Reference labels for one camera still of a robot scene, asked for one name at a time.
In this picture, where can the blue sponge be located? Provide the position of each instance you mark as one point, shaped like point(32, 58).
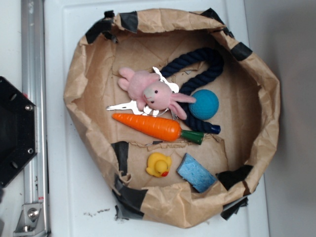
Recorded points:
point(194, 173)

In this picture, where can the orange plastic carrot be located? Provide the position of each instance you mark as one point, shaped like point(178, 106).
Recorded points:
point(161, 128)

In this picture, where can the brown paper bag bin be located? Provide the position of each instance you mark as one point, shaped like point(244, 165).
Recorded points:
point(249, 96)

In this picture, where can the silver keys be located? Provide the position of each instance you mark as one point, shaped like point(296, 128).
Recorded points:
point(147, 110)

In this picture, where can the pink plush bunny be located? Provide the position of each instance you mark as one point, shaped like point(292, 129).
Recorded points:
point(147, 90)

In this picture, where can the yellow rubber duck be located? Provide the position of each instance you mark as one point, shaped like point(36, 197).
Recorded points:
point(158, 165)

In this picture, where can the blue foam ball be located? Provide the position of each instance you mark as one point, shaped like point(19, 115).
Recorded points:
point(206, 105)

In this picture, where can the navy rope toy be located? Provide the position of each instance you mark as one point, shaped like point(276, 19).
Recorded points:
point(214, 70)

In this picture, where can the aluminium rail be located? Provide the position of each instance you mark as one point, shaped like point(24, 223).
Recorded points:
point(36, 188)

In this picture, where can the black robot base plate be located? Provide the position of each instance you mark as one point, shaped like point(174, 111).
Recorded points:
point(17, 131)

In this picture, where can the metal corner bracket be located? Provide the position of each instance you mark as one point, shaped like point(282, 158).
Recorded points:
point(31, 221)

